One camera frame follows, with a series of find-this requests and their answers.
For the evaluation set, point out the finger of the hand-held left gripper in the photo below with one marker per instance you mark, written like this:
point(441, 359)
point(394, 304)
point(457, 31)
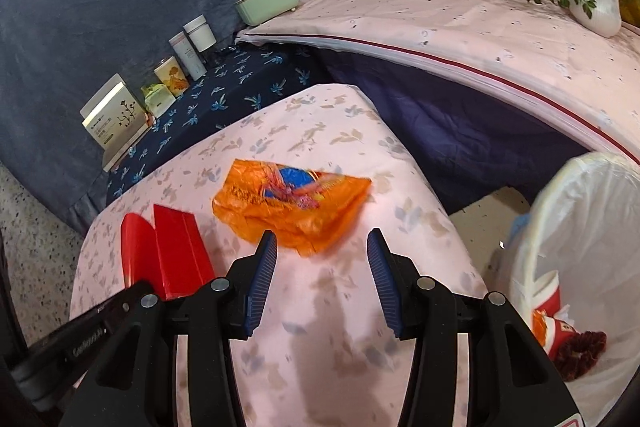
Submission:
point(125, 304)

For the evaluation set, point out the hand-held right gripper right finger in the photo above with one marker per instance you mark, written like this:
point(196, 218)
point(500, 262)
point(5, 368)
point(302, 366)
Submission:
point(385, 283)

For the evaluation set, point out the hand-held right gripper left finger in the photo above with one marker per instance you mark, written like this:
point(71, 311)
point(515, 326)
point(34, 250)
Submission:
point(260, 283)

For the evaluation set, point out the red paper box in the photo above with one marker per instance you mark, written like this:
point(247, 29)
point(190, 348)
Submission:
point(175, 252)

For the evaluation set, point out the orange plastic bag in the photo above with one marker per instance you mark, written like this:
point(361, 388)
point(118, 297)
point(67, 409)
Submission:
point(300, 202)

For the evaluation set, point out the dark red velvet scrunchie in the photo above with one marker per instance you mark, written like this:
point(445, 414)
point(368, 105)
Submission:
point(582, 352)

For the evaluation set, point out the white trash bin with liner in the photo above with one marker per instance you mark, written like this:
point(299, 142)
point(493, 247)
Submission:
point(600, 232)

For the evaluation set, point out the dark purple cloth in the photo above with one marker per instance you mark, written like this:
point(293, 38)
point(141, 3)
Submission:
point(450, 137)

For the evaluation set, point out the white gift box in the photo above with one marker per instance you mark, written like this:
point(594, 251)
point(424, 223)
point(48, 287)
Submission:
point(112, 117)

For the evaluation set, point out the navy floral cloth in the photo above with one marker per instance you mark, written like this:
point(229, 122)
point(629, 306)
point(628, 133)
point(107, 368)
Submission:
point(240, 87)

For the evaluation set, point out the small green yellow box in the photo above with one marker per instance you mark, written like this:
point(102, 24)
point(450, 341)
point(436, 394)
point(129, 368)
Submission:
point(159, 99)

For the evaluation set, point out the tin with orange flowers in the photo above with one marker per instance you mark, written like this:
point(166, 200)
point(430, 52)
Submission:
point(171, 76)

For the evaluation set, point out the white tube bottle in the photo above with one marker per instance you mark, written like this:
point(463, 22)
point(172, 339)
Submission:
point(187, 54)

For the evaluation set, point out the white jar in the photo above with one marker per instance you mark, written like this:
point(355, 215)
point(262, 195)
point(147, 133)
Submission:
point(200, 33)

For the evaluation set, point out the pale pink striped sheet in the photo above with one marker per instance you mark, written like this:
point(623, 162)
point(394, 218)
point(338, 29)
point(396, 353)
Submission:
point(475, 27)

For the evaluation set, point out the pale green tissue box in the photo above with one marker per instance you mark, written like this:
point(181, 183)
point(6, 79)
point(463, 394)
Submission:
point(267, 4)

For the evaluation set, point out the blue grey cloth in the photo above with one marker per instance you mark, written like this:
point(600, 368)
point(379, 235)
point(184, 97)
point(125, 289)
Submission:
point(100, 7)

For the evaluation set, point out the white plant pot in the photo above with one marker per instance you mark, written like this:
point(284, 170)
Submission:
point(600, 7)

